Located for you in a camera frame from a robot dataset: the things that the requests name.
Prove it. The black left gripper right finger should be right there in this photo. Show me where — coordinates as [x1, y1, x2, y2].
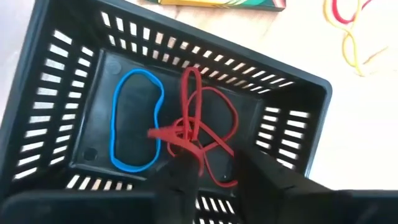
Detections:
[236, 149, 330, 224]

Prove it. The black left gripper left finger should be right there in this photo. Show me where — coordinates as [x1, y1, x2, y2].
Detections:
[146, 152, 200, 224]

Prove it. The small red rubber band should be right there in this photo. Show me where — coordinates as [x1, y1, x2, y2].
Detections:
[147, 67, 205, 175]

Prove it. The blue rubber band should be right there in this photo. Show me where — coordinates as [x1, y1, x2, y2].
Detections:
[108, 68, 165, 174]

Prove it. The yellow rubber band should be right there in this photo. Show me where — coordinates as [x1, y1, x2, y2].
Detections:
[323, 0, 389, 77]

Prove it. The black plastic basket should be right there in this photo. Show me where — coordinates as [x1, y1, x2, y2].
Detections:
[0, 0, 333, 224]

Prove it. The crayon box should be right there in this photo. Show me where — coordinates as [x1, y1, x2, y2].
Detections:
[149, 0, 287, 12]

